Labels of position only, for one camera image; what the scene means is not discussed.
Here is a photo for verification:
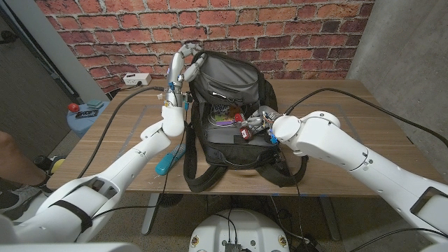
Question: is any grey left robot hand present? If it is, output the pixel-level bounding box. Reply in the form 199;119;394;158
161;42;207;108

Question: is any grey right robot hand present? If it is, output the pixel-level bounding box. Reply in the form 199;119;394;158
240;104;283;138

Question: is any black backpack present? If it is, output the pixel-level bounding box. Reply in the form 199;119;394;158
182;50;309;193

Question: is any white power strip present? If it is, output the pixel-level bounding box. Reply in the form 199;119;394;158
122;72;153;87

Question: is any printed brick backdrop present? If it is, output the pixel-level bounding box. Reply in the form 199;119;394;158
34;0;375;95

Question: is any black handheld device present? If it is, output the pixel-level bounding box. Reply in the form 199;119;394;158
75;109;99;119

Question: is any blue round stool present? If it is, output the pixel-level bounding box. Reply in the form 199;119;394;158
66;101;111;138

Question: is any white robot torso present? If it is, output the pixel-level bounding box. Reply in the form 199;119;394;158
188;209;291;252

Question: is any grey table leg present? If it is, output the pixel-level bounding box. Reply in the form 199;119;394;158
318;195;342;242
141;193;162;236

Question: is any black floor fan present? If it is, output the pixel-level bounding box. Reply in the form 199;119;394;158
159;193;185;208

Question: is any yellow and black object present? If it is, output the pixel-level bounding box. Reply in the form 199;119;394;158
50;157;67;174

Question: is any person's bare leg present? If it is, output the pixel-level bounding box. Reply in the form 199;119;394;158
0;131;46;186

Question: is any grey sneaker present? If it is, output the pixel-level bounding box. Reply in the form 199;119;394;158
0;185;53;221

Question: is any white robot body rim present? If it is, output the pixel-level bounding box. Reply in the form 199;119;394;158
0;243;141;252

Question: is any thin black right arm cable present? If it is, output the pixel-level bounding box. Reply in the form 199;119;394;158
278;143;448;252

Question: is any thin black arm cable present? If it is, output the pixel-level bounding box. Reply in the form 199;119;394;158
278;143;448;252
90;101;190;221

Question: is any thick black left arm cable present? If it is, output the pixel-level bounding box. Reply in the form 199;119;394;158
76;86;166;179

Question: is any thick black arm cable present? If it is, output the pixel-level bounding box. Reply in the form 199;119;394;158
76;86;166;179
283;87;448;148

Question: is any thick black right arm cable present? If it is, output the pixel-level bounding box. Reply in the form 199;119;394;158
283;87;448;148

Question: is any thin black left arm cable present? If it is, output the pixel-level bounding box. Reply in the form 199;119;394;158
90;101;190;221

